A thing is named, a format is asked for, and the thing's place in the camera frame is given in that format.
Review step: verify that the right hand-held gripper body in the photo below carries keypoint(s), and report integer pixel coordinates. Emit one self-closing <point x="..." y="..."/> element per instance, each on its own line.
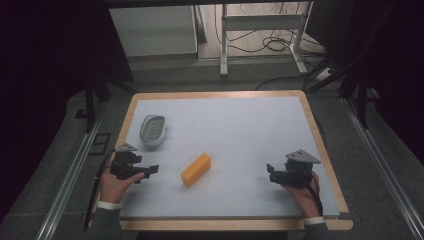
<point x="296" y="171"/>

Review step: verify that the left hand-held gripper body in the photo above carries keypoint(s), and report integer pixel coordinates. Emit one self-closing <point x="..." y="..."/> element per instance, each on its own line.
<point x="124" y="163"/>

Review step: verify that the white soap dish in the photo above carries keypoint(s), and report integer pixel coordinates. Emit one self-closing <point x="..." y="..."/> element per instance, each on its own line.
<point x="153" y="129"/>

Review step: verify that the orange soap bar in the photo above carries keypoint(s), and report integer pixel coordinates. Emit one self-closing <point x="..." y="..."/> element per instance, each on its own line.
<point x="196" y="169"/>

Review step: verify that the person's left hand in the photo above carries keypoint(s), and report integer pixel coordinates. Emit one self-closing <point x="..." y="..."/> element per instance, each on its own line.
<point x="115" y="186"/>

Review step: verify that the person's right hand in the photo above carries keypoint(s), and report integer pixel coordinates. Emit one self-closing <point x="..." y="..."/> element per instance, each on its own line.
<point x="305" y="198"/>

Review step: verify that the white table mat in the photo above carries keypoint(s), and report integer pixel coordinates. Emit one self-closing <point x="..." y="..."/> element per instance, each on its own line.
<point x="230" y="156"/>

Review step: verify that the black tripod stand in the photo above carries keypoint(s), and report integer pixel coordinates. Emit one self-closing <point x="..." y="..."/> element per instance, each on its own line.
<point x="96" y="100"/>
<point x="356" y="83"/>

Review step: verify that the white power strip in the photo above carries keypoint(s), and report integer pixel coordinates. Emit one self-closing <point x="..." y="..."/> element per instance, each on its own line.
<point x="324" y="74"/>

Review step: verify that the white cabinet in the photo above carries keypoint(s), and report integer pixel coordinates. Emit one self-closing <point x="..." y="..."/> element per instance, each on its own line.
<point x="154" y="30"/>

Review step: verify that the aluminium floor rail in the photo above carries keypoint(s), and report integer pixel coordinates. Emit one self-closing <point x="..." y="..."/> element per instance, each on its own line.
<point x="68" y="180"/>
<point x="383" y="166"/>

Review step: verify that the white metal desk frame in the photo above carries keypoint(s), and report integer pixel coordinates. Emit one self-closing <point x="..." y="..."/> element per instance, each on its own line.
<point x="263" y="33"/>

